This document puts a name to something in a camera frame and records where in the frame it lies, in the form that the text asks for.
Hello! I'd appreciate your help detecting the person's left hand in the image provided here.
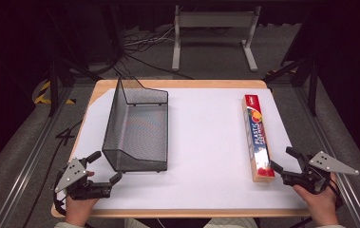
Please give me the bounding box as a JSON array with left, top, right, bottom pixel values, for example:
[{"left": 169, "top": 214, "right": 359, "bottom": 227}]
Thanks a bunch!
[{"left": 64, "top": 170, "right": 100, "bottom": 227}]

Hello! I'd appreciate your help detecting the thin black floor cable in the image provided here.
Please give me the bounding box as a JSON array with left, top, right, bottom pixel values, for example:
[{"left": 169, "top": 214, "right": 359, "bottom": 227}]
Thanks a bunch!
[{"left": 20, "top": 119, "right": 85, "bottom": 228}]

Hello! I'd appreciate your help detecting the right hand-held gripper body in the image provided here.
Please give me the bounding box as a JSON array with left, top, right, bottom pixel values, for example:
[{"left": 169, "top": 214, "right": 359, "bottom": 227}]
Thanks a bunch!
[{"left": 281, "top": 150, "right": 360, "bottom": 196}]

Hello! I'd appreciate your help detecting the right hand-held gripper cable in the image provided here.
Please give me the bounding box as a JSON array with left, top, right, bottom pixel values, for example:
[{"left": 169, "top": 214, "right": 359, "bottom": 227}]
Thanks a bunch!
[{"left": 326, "top": 177, "right": 344, "bottom": 211}]

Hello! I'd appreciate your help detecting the black wire mesh basket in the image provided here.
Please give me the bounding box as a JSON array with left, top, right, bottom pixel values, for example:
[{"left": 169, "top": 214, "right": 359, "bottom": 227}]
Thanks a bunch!
[{"left": 101, "top": 76, "right": 169, "bottom": 174}]

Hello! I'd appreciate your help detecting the long plastic wrap box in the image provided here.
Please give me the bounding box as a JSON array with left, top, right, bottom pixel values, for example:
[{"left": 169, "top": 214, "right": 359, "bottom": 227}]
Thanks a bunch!
[{"left": 241, "top": 94, "right": 276, "bottom": 183}]

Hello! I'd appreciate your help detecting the white metal stand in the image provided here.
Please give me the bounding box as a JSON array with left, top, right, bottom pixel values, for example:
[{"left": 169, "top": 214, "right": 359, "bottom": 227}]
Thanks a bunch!
[{"left": 171, "top": 5, "right": 262, "bottom": 72}]

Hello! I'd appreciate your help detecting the black metal stand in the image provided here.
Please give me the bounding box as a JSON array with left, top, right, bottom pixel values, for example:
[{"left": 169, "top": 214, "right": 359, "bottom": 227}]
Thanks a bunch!
[
  {"left": 262, "top": 6, "right": 321, "bottom": 118},
  {"left": 43, "top": 0, "right": 104, "bottom": 118}
]

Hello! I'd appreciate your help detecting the white table mat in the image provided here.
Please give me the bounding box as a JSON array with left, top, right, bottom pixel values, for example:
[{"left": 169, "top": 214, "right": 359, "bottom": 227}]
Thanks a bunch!
[{"left": 56, "top": 87, "right": 309, "bottom": 211}]

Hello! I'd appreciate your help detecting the hand-held gripper cable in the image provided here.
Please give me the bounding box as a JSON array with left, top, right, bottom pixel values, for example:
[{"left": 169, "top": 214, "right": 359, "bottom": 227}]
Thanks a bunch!
[
  {"left": 51, "top": 172, "right": 68, "bottom": 217},
  {"left": 326, "top": 177, "right": 344, "bottom": 211}
]

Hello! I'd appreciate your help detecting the left hand-held gripper cable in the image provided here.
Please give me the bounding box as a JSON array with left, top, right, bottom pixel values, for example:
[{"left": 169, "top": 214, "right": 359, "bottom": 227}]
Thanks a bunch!
[{"left": 51, "top": 172, "right": 68, "bottom": 217}]

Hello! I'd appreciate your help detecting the aluminium rail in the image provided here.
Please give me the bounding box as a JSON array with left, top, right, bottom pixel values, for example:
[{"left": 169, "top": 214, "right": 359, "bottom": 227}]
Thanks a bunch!
[
  {"left": 293, "top": 85, "right": 360, "bottom": 228},
  {"left": 0, "top": 85, "right": 76, "bottom": 228}
]

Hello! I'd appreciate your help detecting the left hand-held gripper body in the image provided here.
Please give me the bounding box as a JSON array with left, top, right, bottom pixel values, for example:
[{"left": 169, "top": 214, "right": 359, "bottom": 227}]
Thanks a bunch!
[{"left": 53, "top": 157, "right": 114, "bottom": 201}]

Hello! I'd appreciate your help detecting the yellow black striped tape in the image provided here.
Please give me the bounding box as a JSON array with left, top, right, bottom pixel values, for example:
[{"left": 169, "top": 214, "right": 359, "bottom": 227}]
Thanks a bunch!
[{"left": 33, "top": 80, "right": 76, "bottom": 105}]

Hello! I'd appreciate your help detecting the bundle of floor cables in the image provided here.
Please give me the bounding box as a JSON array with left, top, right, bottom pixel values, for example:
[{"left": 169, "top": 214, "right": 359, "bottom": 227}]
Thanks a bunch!
[{"left": 112, "top": 26, "right": 196, "bottom": 81}]

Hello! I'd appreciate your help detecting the person's light clothing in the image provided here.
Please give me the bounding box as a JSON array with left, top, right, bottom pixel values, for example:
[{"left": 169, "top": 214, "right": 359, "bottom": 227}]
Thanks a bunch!
[{"left": 123, "top": 217, "right": 260, "bottom": 228}]

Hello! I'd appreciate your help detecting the person's right hand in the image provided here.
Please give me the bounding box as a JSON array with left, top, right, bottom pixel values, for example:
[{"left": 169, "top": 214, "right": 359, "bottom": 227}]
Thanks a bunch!
[{"left": 292, "top": 172, "right": 341, "bottom": 227}]

